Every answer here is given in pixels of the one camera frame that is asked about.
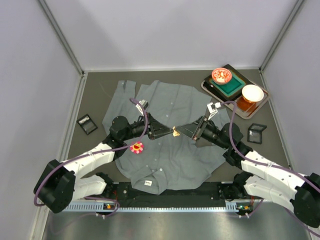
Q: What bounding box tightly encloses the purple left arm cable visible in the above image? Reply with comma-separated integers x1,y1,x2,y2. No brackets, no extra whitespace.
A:
33,97,148,218

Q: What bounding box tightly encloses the white and orange cup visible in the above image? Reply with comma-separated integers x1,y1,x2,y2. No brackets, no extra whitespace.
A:
241,84,264,103

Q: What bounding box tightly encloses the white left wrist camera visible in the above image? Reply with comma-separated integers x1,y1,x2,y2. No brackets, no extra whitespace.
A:
135,99,149,116

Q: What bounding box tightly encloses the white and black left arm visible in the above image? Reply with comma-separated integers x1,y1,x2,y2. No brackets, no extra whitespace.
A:
33,113,174,214

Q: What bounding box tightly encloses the gold leaf brooch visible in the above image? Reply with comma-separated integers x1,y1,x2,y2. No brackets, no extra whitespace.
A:
172,126,180,137

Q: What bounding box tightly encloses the black left jewellery box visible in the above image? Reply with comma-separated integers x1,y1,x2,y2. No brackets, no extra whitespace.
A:
76,114,98,135

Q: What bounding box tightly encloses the brown plastic tray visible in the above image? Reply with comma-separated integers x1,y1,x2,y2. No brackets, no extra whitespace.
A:
201,80,270,120

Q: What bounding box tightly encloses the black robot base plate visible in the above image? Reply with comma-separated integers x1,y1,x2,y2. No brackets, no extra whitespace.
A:
85,182,260,208

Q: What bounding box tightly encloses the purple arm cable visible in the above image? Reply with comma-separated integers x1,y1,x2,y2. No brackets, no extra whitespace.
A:
217,100,320,238
33,97,148,218

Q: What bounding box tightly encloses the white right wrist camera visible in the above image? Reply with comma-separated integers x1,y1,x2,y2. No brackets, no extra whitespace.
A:
207,102,222,120

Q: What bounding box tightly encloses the red patterned bowl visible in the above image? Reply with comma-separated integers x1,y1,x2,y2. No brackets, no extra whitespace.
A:
211,67,233,85

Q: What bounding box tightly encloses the black jewellery box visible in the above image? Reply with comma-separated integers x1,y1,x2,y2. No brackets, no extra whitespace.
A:
76,114,98,135
247,123,267,145

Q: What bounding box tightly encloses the grey slotted cable duct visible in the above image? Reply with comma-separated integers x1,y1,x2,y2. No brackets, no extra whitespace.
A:
49,201,251,213

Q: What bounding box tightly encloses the black rectangular tray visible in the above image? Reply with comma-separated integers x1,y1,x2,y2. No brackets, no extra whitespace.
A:
202,64,253,102

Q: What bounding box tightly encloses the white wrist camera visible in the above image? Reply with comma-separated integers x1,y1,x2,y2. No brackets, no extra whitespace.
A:
207,102,222,120
135,99,149,116

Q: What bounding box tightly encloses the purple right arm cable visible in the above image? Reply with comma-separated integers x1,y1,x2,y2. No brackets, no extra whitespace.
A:
217,100,320,238

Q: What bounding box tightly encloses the green square dish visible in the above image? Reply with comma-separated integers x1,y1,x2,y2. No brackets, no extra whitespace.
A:
210,74,246,98

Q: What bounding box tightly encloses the grey button-up shirt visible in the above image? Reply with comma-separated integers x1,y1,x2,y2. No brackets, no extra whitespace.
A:
102,80,225,195

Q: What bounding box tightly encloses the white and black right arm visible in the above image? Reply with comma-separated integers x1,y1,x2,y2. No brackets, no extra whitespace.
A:
175,116,320,228

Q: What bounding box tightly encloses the black right jewellery box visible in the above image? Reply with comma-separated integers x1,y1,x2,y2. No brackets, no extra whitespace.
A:
247,123,267,145

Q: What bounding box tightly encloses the amber glass dish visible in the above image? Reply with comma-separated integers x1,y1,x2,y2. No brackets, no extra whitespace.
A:
237,96,257,113

